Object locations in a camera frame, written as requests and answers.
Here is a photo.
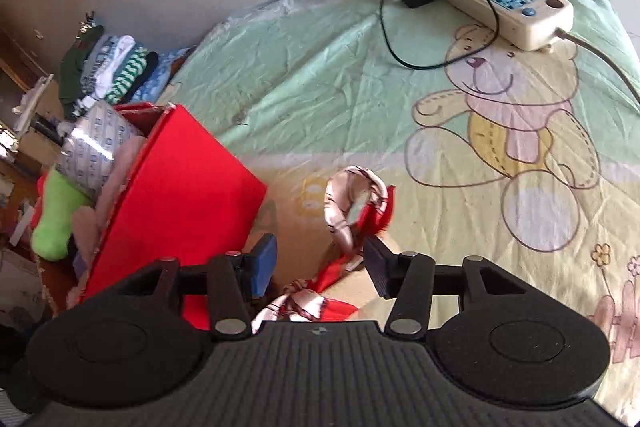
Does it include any red cardboard box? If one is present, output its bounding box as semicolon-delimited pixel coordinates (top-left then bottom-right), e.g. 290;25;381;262
37;103;268;330

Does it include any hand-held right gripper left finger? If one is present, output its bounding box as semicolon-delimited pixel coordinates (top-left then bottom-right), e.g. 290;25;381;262
150;234;278;341

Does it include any bear printed table cloth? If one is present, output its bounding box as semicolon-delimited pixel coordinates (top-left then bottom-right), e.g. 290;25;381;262
160;0;640;413

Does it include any wooden furniture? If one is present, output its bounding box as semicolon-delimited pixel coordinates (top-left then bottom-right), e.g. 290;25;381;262
0;27;66;188

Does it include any pink plush toy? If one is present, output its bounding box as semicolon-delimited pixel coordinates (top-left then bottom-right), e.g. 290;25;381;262
65;138;148;308

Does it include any cream power strip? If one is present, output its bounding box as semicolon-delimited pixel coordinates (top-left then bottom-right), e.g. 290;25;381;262
442;0;574;52

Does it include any stack of folded clothes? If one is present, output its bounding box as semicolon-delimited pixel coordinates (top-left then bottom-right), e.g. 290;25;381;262
57;24;193;120

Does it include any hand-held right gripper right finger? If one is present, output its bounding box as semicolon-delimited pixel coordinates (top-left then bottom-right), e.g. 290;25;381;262
363;237;526;340

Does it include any patterned fabric pouch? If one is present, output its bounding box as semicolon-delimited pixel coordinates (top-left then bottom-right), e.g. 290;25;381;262
250;165;398;323

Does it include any printed tape roll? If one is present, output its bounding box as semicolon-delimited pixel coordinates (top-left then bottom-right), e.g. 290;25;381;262
54;101;147;202

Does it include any grey power strip cord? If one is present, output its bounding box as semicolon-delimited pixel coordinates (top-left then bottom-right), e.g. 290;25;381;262
552;29;640;104

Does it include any green plush toy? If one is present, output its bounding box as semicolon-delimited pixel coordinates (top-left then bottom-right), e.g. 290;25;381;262
31;169;93;263

